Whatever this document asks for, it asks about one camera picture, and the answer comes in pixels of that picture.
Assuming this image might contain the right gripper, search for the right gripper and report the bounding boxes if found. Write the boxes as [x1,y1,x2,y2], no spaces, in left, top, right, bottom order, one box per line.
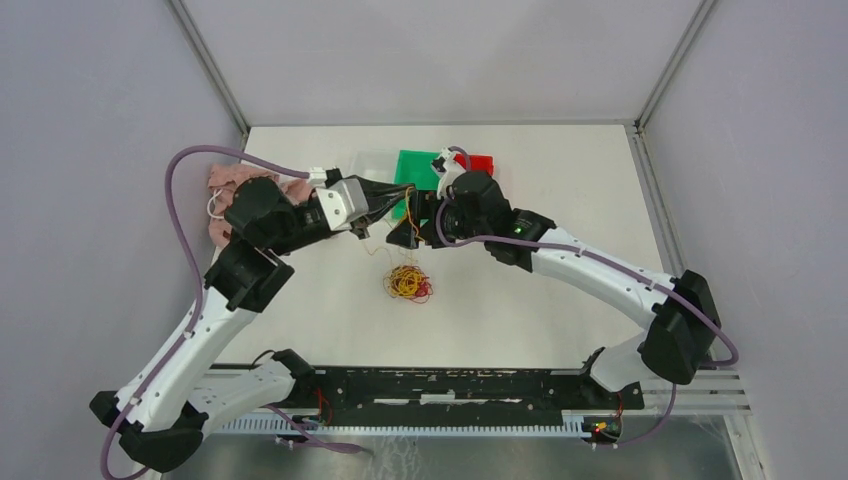
[387,188,490,248]

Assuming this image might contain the yellow cables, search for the yellow cables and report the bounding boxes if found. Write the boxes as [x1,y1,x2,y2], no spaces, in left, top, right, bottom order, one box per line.
[360,188,432,301]

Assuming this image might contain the red cables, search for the red cables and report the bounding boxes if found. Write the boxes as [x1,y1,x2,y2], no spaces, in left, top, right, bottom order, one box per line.
[390,278,435,305]

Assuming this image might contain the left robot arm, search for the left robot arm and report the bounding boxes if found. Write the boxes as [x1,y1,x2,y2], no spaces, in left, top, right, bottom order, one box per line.
[90,176,409,473]

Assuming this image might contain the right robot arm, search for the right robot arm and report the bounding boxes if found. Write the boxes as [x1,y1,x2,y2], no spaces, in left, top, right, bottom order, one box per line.
[386,171,720,408]

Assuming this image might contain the clear plastic bin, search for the clear plastic bin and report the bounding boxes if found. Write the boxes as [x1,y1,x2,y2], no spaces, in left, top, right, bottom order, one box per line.
[349,150,399,183]

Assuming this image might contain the green plastic bin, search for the green plastic bin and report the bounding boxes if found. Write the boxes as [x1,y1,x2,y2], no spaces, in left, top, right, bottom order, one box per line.
[394,150,439,190]

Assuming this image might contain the red plastic bin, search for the red plastic bin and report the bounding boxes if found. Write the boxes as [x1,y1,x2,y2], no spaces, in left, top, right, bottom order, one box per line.
[454,153,495,176]

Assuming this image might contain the pink cloth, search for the pink cloth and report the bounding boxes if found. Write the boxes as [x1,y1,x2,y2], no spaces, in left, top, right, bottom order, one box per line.
[207,164,314,249]

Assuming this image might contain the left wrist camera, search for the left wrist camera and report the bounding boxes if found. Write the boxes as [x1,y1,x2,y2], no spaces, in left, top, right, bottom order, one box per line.
[307,167,369,232]

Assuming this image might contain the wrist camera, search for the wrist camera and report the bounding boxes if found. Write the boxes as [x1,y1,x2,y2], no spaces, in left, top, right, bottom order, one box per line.
[307,167,369,232]
[430,148,465,179]

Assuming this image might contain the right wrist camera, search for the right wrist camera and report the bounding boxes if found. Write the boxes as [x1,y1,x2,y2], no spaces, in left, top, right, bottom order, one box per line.
[430,148,465,179]

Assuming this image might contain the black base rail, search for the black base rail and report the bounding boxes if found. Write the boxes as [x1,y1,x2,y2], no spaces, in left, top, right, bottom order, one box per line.
[267,349,645,428]

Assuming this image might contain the white comb cable duct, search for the white comb cable duct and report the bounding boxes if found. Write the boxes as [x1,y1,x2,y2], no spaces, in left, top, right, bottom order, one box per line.
[217,412,590,439]

